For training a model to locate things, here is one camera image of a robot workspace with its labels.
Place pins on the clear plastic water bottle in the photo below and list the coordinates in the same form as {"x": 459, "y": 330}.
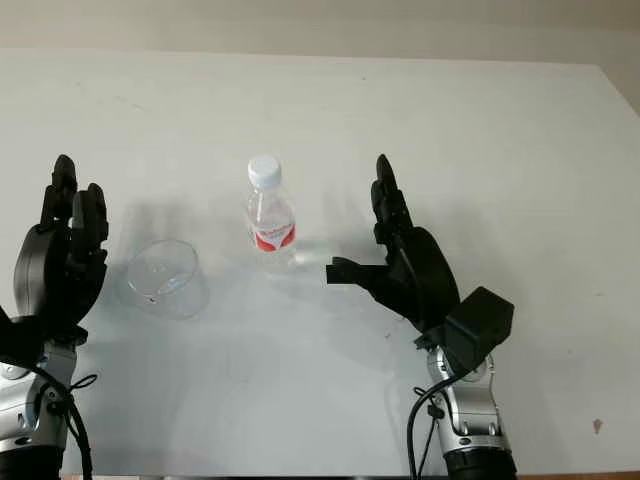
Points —
{"x": 270, "y": 225}

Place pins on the clear plastic cup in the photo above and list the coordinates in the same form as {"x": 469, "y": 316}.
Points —
{"x": 167, "y": 290}

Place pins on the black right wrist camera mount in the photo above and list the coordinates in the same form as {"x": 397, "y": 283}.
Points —
{"x": 482, "y": 320}

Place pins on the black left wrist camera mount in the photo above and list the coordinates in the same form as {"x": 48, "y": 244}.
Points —
{"x": 17, "y": 340}

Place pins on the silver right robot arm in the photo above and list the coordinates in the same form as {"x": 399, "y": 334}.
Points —
{"x": 475, "y": 420}

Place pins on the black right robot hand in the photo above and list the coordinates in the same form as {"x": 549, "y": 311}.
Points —
{"x": 425, "y": 275}

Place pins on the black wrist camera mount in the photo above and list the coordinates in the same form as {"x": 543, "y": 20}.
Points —
{"x": 482, "y": 320}
{"x": 17, "y": 340}

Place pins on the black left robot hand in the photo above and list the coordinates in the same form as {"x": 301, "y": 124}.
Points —
{"x": 45, "y": 270}

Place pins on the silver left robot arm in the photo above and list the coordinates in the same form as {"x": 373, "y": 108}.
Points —
{"x": 25, "y": 415}

